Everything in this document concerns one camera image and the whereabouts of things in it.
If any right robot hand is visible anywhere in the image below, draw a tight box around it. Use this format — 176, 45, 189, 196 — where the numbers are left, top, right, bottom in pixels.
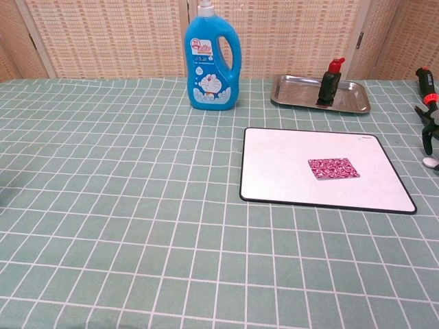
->
421, 108, 439, 155

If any red patterned square cloth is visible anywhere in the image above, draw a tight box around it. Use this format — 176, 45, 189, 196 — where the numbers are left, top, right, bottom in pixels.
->
307, 157, 362, 180

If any white mat with black edge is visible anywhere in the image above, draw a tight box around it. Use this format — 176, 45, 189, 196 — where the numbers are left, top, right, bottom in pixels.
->
239, 127, 418, 215

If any bamboo folding screen panel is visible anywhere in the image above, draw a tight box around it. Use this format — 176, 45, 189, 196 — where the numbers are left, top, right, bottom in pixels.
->
346, 0, 439, 82
0, 0, 52, 83
15, 0, 190, 80
187, 0, 375, 80

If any dark bottle with red cap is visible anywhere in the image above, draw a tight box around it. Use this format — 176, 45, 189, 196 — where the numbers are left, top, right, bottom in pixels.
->
316, 57, 346, 107

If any stainless steel tray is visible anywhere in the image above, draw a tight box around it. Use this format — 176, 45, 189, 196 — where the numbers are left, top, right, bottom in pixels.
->
270, 73, 372, 114

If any blue detergent pump bottle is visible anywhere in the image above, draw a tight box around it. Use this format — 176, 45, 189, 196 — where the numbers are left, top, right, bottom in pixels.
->
184, 0, 243, 112

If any green checked tablecloth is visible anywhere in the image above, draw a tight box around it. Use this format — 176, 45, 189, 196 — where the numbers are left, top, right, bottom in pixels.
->
0, 76, 439, 329

